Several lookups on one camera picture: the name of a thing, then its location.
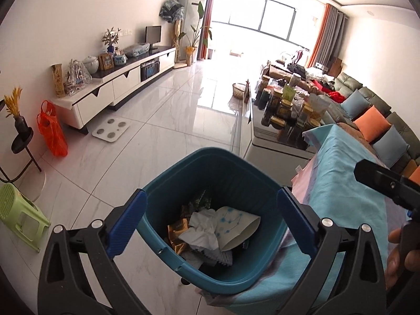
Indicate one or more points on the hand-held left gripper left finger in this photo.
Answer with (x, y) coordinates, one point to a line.
(129, 218)

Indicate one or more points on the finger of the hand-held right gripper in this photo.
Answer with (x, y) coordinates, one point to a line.
(380, 178)

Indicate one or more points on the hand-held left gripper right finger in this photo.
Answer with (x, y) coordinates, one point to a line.
(295, 221)

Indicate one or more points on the gold snack wrapper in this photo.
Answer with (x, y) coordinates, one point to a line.
(178, 236)

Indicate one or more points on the white paper cup blue print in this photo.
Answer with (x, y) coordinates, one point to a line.
(238, 226)

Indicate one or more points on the green clear plastic wrapper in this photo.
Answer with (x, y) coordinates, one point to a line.
(200, 201)

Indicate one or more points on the white tissue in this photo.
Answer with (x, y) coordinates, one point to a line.
(201, 233)

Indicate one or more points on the white foam fruit net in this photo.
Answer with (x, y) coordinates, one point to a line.
(218, 257)

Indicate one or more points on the teal plastic waste bin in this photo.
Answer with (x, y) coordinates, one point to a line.
(210, 167)

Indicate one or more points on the person's right hand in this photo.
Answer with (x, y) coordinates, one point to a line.
(398, 269)

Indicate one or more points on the orange cushion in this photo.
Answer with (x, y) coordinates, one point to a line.
(412, 170)
(372, 124)

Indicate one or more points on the blue grey cushion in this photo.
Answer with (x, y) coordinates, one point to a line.
(355, 103)
(392, 146)

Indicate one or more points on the blue grey printed tablecloth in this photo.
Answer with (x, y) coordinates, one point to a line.
(341, 170)

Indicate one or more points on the brown sofa seat pad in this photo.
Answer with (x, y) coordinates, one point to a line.
(356, 136)

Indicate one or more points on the green leather sofa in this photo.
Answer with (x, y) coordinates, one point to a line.
(377, 100)

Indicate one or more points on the white glass coffee table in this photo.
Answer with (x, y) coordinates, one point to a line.
(262, 144)

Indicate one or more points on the white bathroom scale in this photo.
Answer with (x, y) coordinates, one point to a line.
(111, 130)

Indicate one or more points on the brown paper bag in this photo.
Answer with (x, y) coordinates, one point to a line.
(319, 105)

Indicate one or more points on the red cloth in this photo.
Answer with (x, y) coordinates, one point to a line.
(334, 93)

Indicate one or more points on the green plastic stool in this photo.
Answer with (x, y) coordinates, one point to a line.
(19, 210)

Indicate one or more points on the cluster of glass jars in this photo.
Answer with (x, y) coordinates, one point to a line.
(285, 108)

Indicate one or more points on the orange plastic bag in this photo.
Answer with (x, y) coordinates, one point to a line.
(52, 134)

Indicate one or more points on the brown wooden box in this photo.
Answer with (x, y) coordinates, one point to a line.
(335, 67)

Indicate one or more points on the white black tv cabinet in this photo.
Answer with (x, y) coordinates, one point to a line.
(121, 85)

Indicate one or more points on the black round side table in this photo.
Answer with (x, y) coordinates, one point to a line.
(23, 137)

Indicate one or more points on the black bag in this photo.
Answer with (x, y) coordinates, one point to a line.
(297, 69)

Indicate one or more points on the ship model clear wrap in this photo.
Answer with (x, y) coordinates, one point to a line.
(78, 78)

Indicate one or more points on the black cabinet appliance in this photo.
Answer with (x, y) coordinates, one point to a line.
(150, 69)

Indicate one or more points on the grey orange curtain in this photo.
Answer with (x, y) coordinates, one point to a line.
(206, 16)
(326, 36)

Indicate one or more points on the yellow painted vase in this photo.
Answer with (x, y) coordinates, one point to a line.
(58, 82)

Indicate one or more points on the white lidded ceramic jar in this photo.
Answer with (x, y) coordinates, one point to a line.
(90, 65)

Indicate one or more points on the blue white ceramic jar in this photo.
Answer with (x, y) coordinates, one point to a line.
(120, 59)

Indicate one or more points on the dark vase yellow wheat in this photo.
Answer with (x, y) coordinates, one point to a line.
(16, 105)

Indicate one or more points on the plastic wrapped tray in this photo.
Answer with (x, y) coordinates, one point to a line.
(136, 50)

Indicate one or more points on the small low stool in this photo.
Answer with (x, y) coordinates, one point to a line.
(236, 52)

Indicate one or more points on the decor tree blue vase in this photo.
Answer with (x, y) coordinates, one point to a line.
(111, 37)

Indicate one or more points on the black monitor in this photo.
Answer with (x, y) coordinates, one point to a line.
(153, 34)

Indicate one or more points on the tall plant yellow pot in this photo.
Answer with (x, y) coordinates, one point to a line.
(193, 39)

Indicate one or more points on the large black framed window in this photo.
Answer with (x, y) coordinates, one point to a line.
(262, 16)

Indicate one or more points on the floor fan patterned cover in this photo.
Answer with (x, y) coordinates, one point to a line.
(170, 11)

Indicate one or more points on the white standing air conditioner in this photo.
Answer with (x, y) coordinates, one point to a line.
(192, 10)

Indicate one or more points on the wooden picture frame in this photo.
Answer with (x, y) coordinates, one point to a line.
(105, 61)

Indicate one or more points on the white wall sockets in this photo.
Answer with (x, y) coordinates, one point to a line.
(125, 32)

